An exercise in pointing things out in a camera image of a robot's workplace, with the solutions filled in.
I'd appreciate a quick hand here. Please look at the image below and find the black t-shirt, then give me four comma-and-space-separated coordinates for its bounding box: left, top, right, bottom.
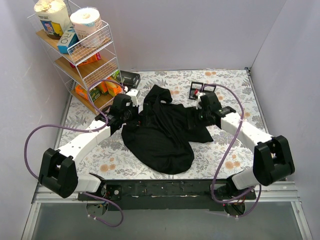
121, 85, 213, 175

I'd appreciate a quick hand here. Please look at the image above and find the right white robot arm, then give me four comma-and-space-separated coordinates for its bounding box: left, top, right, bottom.
187, 92, 295, 199

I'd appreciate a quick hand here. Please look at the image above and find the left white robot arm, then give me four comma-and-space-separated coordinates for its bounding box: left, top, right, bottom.
38, 88, 140, 200

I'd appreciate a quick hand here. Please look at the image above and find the yellow orange box bottom shelf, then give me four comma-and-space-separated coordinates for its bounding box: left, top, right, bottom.
97, 81, 123, 97

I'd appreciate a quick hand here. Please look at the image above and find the right black display case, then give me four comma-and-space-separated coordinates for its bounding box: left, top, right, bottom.
202, 84, 217, 94

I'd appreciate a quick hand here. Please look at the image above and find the black display case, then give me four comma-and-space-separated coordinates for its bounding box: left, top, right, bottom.
188, 81, 204, 100
202, 84, 217, 94

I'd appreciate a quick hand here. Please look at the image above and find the left black display case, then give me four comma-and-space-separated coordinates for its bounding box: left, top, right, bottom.
188, 81, 204, 100

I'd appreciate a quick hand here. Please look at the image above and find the black box on table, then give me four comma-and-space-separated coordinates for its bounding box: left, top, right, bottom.
120, 70, 141, 89

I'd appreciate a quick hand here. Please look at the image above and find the green box bottom shelf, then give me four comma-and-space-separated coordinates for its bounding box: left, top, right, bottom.
89, 87, 101, 102

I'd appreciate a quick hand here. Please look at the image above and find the floral tablecloth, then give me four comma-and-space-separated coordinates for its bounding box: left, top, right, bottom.
50, 69, 280, 180

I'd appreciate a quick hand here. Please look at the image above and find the orange box bottom left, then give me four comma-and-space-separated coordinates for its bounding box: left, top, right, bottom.
74, 84, 89, 100

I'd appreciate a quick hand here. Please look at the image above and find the orange snack box middle shelf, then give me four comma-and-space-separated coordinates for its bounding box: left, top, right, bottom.
77, 52, 102, 67

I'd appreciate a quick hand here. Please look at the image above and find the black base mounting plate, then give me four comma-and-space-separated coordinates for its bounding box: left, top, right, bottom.
77, 178, 258, 212

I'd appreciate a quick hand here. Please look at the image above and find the blue and white box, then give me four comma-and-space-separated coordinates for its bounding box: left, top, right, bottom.
57, 22, 79, 54

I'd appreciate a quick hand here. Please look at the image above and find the wrapped toilet paper roll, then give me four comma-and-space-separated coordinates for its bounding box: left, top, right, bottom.
69, 7, 104, 48

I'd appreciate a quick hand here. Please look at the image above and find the paper-wrapped jar with label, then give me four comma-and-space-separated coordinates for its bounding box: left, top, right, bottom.
33, 0, 70, 40

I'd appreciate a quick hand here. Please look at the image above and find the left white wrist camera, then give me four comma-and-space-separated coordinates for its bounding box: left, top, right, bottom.
126, 88, 140, 107

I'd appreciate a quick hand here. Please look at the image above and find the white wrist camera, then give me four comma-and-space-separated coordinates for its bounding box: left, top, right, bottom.
195, 91, 205, 110
126, 88, 140, 107

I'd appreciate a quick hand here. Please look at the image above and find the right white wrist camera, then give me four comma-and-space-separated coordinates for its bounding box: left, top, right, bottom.
195, 91, 205, 110

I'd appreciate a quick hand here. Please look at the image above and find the white wire shelf rack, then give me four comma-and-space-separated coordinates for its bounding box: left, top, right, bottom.
28, 0, 122, 113

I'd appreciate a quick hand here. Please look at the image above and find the aluminium frame rail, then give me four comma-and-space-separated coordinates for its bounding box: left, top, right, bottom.
22, 181, 312, 240

